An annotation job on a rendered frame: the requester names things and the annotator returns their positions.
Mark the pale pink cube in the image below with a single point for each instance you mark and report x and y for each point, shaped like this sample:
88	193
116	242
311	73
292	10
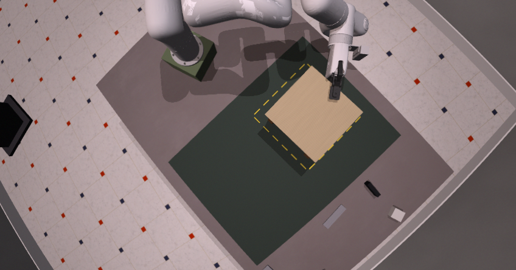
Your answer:
396	214

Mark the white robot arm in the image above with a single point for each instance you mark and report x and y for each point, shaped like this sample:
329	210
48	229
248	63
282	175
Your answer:
338	20

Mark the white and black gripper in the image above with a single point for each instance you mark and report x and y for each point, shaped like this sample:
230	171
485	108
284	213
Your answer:
337	65

